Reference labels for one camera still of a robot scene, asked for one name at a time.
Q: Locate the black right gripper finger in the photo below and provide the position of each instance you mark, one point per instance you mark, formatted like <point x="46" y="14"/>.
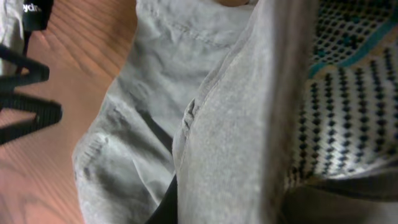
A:
<point x="167" y="211"/>

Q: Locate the grey shorts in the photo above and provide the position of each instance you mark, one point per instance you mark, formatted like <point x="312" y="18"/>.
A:
<point x="265" y="111"/>

